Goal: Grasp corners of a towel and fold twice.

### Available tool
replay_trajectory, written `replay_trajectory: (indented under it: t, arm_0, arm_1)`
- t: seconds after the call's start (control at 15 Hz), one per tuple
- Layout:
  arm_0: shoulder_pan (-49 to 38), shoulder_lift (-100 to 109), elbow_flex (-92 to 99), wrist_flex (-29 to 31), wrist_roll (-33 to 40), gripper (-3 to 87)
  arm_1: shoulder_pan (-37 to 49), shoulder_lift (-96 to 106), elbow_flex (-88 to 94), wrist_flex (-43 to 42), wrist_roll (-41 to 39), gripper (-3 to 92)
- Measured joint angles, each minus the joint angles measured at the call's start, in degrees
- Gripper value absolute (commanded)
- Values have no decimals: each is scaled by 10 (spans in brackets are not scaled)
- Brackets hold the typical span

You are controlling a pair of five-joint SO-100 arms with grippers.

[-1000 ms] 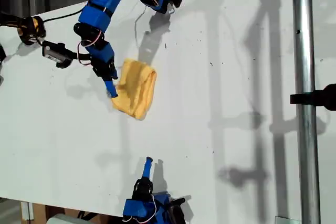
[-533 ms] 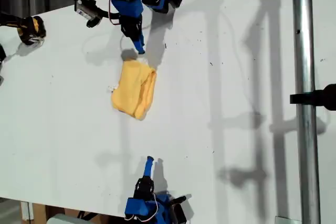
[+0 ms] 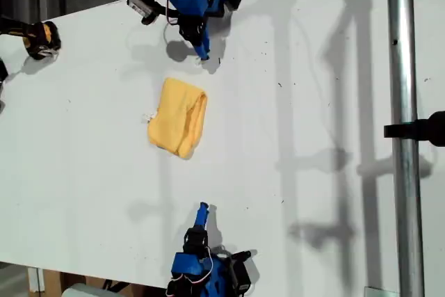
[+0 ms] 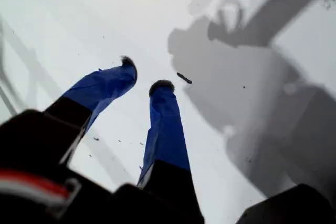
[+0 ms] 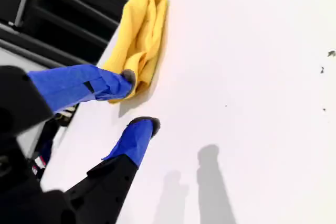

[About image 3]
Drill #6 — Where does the yellow towel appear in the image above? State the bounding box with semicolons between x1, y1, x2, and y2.
140;77;209;161

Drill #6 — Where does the white container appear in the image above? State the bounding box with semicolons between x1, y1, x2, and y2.
61;282;105;297

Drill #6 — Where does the brown cardboard box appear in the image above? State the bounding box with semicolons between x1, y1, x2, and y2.
42;268;154;297

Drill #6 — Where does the white table leg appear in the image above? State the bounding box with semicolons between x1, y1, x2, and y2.
26;266;46;294

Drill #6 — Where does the black clamp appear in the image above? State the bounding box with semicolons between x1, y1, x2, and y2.
383;111;445;148

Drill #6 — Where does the black camera stalk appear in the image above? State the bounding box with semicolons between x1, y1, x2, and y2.
140;0;172;27

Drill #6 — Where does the black camera box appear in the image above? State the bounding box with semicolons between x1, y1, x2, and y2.
229;250;252;294
126;0;156;22

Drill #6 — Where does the black strap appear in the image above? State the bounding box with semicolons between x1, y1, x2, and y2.
102;278;130;291

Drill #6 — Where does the steel post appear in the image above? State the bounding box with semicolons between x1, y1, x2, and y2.
385;0;428;297

